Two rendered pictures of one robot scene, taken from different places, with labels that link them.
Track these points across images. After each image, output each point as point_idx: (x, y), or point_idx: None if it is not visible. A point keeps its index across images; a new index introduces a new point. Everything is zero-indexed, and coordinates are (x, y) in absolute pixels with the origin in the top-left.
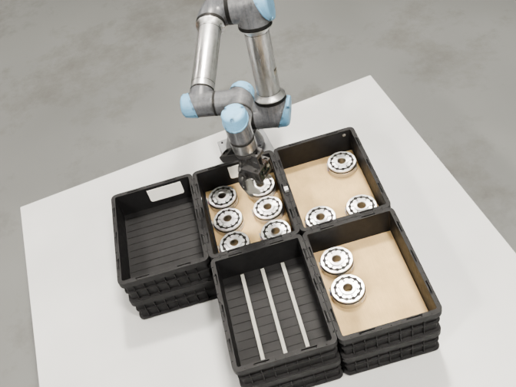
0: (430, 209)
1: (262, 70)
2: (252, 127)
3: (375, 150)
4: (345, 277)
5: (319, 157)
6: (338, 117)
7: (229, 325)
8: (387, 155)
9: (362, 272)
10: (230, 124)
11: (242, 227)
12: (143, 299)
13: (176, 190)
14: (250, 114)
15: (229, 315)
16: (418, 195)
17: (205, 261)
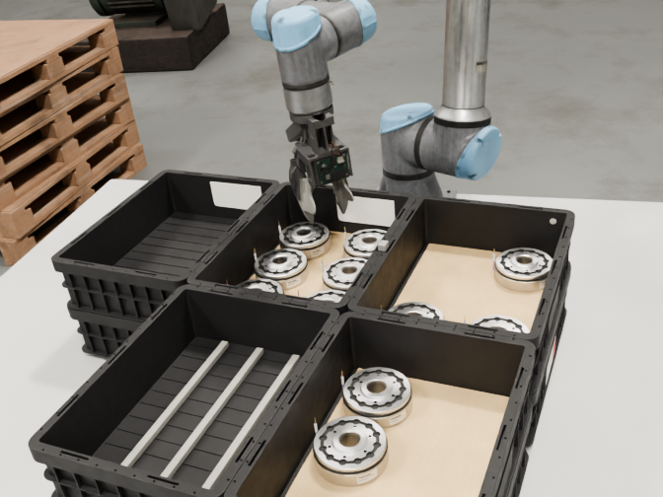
0: (657, 428)
1: (456, 53)
2: (415, 160)
3: (623, 300)
4: (364, 423)
5: (496, 248)
6: (598, 236)
7: (109, 382)
8: (639, 315)
9: (408, 439)
10: (276, 27)
11: (292, 285)
12: (83, 312)
13: (252, 201)
14: (332, 38)
15: (150, 387)
16: (651, 396)
17: (176, 284)
